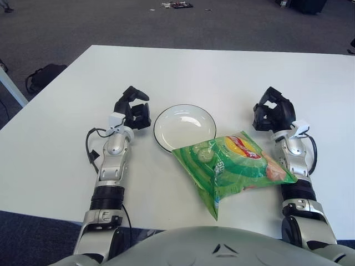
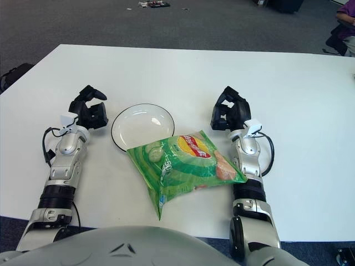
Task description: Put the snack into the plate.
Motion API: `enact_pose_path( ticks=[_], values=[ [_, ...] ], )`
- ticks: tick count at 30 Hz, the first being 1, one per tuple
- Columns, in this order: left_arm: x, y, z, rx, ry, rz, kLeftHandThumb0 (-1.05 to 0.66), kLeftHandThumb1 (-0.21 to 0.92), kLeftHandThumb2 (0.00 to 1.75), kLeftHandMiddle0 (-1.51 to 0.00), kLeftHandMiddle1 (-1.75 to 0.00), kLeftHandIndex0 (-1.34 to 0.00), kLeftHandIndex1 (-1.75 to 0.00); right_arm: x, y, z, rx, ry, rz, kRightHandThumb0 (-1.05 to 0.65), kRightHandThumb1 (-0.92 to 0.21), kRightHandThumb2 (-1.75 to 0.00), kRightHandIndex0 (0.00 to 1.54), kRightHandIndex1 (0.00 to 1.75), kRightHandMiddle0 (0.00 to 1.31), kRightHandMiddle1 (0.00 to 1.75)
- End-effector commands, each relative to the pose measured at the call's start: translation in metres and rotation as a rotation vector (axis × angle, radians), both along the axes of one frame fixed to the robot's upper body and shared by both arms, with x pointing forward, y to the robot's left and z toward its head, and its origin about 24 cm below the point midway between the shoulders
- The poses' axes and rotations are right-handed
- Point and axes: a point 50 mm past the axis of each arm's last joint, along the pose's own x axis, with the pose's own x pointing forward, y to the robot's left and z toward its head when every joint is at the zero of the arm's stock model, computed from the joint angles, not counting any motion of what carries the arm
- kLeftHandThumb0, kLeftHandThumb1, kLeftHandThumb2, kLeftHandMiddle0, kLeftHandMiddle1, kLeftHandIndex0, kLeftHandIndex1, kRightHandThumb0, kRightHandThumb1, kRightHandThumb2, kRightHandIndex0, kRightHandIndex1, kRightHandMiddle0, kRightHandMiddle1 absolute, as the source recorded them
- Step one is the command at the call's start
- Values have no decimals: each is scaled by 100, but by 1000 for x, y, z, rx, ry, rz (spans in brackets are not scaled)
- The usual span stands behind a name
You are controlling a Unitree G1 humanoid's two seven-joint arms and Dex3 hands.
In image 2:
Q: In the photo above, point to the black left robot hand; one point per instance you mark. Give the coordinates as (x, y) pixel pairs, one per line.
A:
(91, 116)

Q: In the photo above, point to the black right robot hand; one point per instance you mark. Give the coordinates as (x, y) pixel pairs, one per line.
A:
(238, 110)

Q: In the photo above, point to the green potato chips bag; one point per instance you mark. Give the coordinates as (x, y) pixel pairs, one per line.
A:
(180, 166)

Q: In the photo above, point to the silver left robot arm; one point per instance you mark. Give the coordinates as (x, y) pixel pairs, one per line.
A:
(66, 144)

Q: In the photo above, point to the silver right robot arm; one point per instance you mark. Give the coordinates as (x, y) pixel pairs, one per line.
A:
(249, 149)

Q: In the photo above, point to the white plate with black rim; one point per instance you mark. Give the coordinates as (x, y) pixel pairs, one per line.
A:
(138, 127)

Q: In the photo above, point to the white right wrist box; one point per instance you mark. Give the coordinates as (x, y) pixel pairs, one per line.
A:
(253, 124)

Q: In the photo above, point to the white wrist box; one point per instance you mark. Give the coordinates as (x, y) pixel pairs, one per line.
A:
(66, 119)
(253, 124)

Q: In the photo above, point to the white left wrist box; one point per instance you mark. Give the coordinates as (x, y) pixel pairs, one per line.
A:
(66, 119)

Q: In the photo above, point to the black backpack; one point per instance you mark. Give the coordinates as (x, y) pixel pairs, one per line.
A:
(14, 76)

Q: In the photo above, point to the black office chair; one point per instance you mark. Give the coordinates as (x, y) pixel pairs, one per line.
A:
(337, 41)

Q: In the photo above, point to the pile of floor clutter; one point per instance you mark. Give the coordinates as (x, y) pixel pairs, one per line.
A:
(158, 4)

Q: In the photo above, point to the grey robot torso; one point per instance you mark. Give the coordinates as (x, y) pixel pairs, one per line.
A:
(138, 249)

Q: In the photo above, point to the person in purple shirt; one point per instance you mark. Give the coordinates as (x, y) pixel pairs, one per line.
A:
(346, 11)

